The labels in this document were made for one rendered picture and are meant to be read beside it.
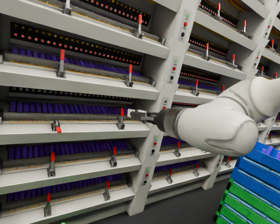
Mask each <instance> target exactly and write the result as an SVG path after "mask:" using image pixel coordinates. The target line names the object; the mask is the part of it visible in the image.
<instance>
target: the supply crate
mask: <svg viewBox="0 0 280 224"><path fill-rule="evenodd" d="M258 139H259V138H258ZM268 147H269V146H267V145H265V144H262V143H260V142H258V140H257V143H256V145H255V147H254V148H253V150H252V151H251V152H250V153H249V154H247V155H245V156H246V157H249V158H251V159H253V160H255V161H257V162H259V163H261V164H263V165H266V166H268V167H270V168H272V169H274V170H276V171H278V172H280V159H279V160H278V159H276V158H275V157H276V155H277V153H278V152H280V150H277V149H275V148H272V150H271V153H270V155H267V154H266V153H265V154H264V153H262V152H261V151H262V149H266V152H267V150H268Z"/></svg>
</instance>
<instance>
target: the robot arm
mask: <svg viewBox="0 0 280 224"><path fill-rule="evenodd" d="M279 110H280V78H278V79H273V80H267V79H265V78H263V77H256V78H253V79H248V80H243V81H240V82H238V83H237V84H235V85H233V86H231V87H229V88H228V89H226V90H225V91H224V92H222V93H221V94H220V95H219V96H218V97H217V98H216V99H214V100H213V101H211V102H208V103H206V104H202V105H199V106H197V107H196V108H182V107H173V108H164V109H162V110H161V111H160V112H146V111H143V110H138V109H135V110H132V109H128V115H127V116H128V117H131V118H132V119H135V120H138V121H141V122H142V123H143V122H146V121H147V122H148V123H152V124H154V125H157V127H158V129H159V130H160V131H162V132H165V133H167V134H168V135H169V136H170V137H174V138H177V139H179V140H182V141H185V142H187V143H188V144H190V145H191V146H193V147H195V148H197V149H200V150H203V151H206V152H210V153H213V154H217V155H223V156H245V155H247V154H249V153H250V152H251V151H252V150H253V148H254V147H255V145H256V143H257V140H258V135H259V130H258V126H257V123H259V122H261V121H263V120H265V119H268V118H270V117H273V116H276V115H277V114H278V112H279Z"/></svg>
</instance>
